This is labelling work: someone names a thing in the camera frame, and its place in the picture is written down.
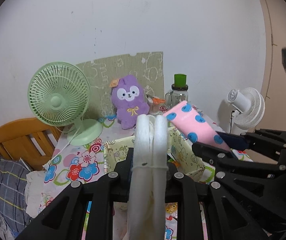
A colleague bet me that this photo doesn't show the pink sock with blue dots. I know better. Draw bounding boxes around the pink sock with blue dots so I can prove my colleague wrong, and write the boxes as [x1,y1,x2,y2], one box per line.
[163,101,230,151]

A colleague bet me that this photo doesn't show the olive patterned board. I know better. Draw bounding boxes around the olive patterned board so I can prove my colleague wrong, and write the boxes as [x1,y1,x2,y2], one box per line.
[77,51,164,119]

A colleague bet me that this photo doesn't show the purple plush toy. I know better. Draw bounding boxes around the purple plush toy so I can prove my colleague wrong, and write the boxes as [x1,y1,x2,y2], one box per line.
[110,75,149,129]

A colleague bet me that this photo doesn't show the floral tablecloth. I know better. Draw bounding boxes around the floral tablecloth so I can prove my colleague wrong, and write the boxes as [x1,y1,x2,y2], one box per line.
[25,102,254,240]

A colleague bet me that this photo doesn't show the glass jar with green lid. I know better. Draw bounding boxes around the glass jar with green lid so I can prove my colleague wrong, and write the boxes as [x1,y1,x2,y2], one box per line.
[164,74,188,109]

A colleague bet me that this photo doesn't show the white fan power cable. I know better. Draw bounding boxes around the white fan power cable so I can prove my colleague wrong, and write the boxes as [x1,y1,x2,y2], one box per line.
[43,115,85,170]

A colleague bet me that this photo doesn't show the white desk fan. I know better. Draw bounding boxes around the white desk fan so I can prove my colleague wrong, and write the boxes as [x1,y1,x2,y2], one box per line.
[226,87,265,133]

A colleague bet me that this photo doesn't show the grey plaid bedding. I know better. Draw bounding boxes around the grey plaid bedding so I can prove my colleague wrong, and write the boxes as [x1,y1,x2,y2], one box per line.
[0,156,31,237]

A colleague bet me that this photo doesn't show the white sock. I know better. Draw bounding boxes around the white sock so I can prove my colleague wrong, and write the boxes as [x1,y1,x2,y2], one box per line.
[126,114,168,239]

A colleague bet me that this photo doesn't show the cotton swab cup orange lid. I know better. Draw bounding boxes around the cotton swab cup orange lid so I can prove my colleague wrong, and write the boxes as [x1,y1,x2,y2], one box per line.
[146,94,165,115]

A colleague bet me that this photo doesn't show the orange wooden chair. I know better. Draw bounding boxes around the orange wooden chair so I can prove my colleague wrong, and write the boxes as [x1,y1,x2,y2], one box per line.
[0,118,62,171]

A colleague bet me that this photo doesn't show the yellow patterned fabric storage box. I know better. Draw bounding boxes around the yellow patterned fabric storage box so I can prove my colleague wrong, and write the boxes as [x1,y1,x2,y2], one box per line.
[102,127,215,184]

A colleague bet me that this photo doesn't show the green desk fan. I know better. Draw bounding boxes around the green desk fan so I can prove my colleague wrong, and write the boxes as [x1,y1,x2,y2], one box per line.
[27,62,103,146]

